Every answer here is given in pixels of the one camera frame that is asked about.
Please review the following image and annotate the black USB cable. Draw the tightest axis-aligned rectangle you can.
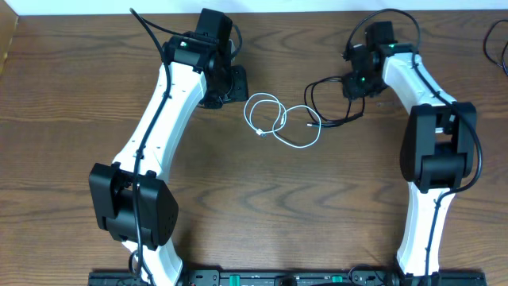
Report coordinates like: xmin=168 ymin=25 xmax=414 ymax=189
xmin=303 ymin=75 xmax=366 ymax=129

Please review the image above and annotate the white USB cable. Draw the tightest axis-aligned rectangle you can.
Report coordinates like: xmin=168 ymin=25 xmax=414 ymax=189
xmin=243 ymin=92 xmax=323 ymax=149

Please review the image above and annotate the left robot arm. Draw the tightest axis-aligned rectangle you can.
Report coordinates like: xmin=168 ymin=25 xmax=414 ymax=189
xmin=88 ymin=9 xmax=248 ymax=285

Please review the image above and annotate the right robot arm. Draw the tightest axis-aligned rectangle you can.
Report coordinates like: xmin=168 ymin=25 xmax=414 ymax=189
xmin=343 ymin=21 xmax=479 ymax=285

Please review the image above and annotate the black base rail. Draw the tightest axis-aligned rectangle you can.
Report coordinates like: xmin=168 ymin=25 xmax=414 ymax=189
xmin=87 ymin=267 xmax=487 ymax=286

